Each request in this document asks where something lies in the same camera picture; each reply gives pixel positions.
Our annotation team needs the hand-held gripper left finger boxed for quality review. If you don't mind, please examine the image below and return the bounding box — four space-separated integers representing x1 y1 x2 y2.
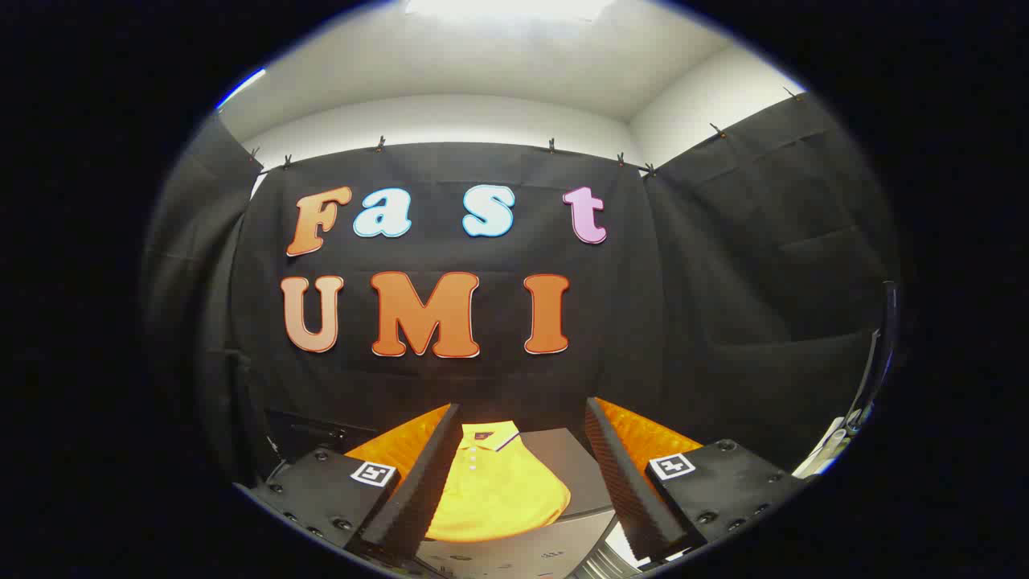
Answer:
236 404 463 561

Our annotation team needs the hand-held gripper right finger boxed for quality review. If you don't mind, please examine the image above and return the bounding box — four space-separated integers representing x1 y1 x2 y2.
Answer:
584 396 807 563

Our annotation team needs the yellow polo shirt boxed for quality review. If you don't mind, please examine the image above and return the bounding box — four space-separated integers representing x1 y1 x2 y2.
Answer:
424 421 572 542

